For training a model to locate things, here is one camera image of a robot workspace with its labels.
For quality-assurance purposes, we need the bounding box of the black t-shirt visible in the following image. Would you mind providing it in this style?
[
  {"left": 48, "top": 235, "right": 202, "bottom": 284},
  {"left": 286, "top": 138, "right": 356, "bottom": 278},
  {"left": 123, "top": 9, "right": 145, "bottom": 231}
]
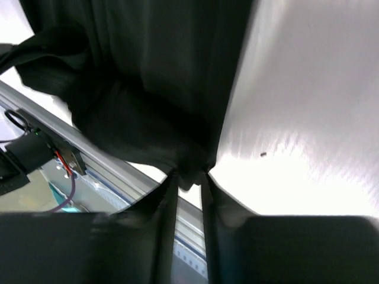
[{"left": 1, "top": 1, "right": 252, "bottom": 190}]

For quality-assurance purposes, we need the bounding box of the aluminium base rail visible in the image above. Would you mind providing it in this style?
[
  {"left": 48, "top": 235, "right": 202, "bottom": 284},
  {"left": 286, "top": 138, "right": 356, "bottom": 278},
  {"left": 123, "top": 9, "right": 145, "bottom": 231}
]
[{"left": 1, "top": 82, "right": 208, "bottom": 283}]

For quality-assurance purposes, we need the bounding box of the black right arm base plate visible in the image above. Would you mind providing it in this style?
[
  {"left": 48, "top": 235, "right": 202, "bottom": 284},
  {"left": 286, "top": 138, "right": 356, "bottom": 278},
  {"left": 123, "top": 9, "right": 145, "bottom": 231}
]
[{"left": 16, "top": 108, "right": 86, "bottom": 176}]

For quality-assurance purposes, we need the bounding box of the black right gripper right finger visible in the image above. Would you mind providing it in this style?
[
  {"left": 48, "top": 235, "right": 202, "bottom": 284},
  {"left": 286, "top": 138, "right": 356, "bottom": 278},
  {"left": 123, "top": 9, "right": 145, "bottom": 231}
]
[{"left": 201, "top": 174, "right": 257, "bottom": 283}]

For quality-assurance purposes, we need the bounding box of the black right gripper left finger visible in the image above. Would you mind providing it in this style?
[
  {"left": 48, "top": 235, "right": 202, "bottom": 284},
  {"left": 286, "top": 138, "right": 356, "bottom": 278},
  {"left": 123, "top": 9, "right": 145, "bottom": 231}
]
[{"left": 85, "top": 170, "right": 180, "bottom": 284}]

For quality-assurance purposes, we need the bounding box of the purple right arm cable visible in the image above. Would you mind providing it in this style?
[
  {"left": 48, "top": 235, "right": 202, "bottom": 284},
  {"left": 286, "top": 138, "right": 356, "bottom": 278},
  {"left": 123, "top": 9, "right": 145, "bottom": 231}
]
[{"left": 44, "top": 174, "right": 78, "bottom": 214}]

